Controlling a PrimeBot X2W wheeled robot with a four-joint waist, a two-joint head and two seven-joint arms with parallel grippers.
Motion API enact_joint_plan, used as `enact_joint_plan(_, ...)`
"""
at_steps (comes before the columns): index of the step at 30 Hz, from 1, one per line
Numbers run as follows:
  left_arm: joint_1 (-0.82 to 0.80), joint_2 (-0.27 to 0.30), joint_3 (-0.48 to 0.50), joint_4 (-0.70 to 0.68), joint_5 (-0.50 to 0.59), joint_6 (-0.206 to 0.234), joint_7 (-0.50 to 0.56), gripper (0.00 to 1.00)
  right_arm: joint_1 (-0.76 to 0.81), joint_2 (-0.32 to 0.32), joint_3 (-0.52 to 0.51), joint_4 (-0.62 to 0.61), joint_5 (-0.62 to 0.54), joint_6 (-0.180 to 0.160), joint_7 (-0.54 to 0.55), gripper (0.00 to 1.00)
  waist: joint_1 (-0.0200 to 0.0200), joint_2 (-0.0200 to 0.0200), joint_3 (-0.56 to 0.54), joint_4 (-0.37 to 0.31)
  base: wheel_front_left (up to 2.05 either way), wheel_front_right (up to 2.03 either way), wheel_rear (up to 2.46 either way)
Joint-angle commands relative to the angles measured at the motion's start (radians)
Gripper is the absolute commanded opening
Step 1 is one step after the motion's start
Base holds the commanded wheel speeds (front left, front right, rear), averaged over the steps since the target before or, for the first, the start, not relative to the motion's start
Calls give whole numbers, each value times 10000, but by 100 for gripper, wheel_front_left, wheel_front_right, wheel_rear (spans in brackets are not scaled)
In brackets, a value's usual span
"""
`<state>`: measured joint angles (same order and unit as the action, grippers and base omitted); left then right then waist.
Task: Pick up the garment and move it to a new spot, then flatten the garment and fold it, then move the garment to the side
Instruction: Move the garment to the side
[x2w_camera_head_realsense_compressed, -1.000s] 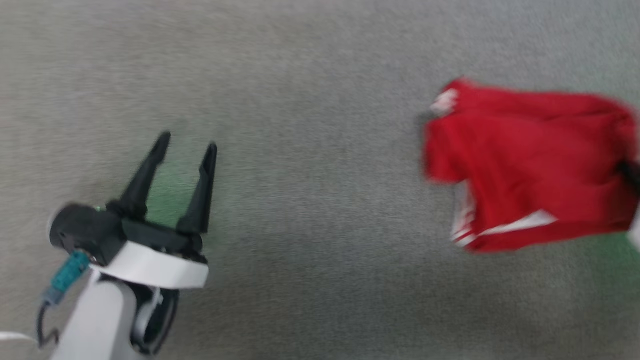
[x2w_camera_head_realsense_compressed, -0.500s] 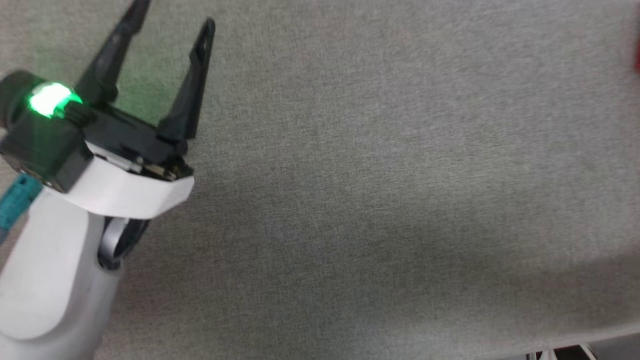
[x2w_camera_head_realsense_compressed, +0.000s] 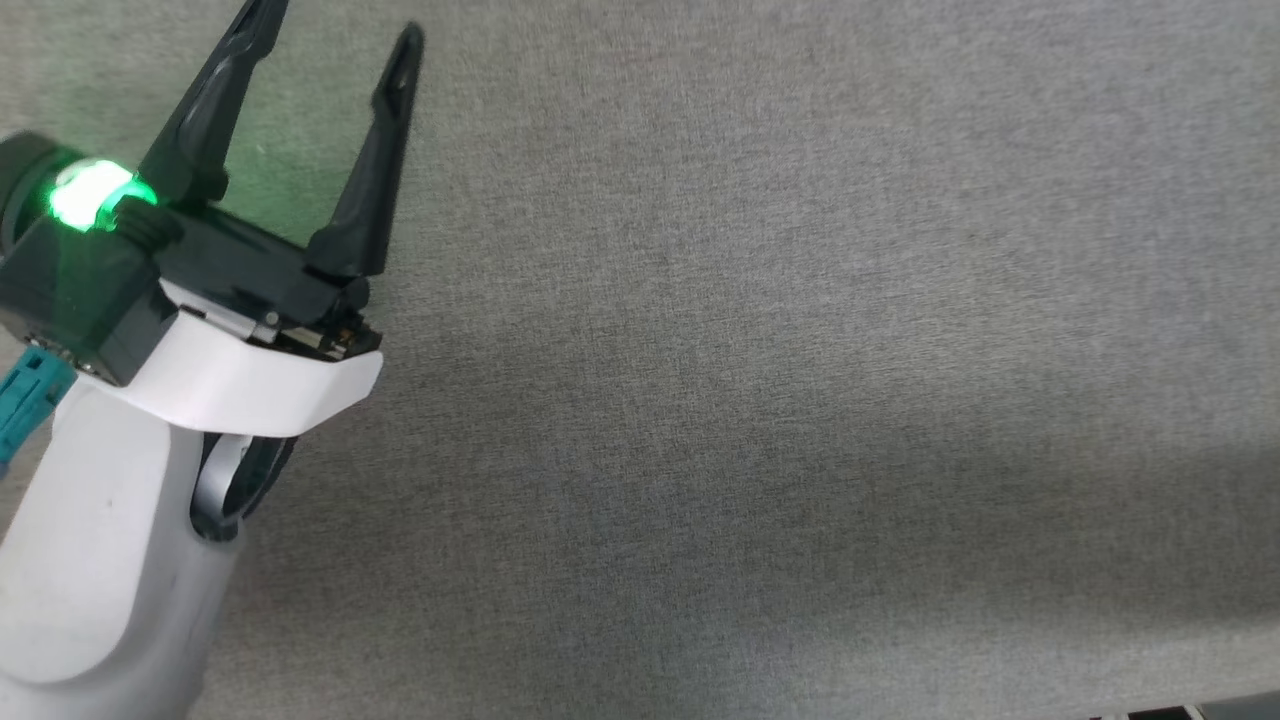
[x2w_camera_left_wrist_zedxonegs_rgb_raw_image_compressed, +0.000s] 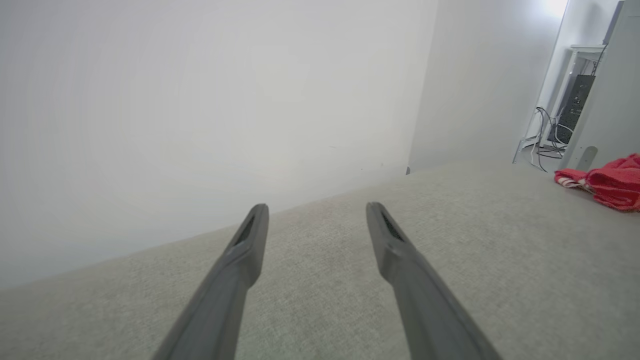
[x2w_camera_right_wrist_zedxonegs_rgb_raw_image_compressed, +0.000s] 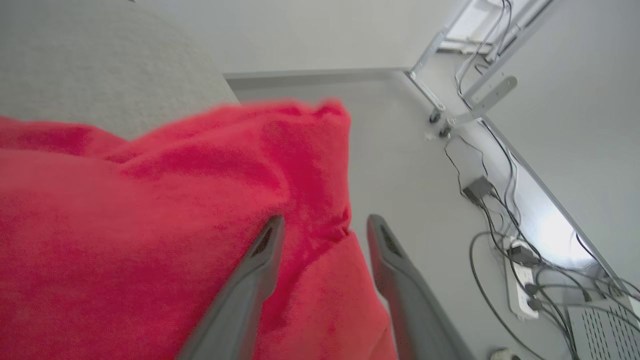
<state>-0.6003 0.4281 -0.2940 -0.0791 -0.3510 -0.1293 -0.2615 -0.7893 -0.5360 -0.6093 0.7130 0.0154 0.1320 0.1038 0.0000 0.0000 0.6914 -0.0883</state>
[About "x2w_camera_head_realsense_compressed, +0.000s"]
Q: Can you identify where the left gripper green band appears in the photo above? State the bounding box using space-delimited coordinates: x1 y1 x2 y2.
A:
0 0 426 359

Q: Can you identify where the grey fabric sofa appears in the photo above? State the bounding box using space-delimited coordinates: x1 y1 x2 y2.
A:
0 0 1280 720

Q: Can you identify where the white left camera bracket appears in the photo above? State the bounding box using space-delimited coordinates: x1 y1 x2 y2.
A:
60 280 384 438

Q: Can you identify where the teal left camera connector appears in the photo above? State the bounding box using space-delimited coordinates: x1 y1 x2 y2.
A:
0 343 78 471

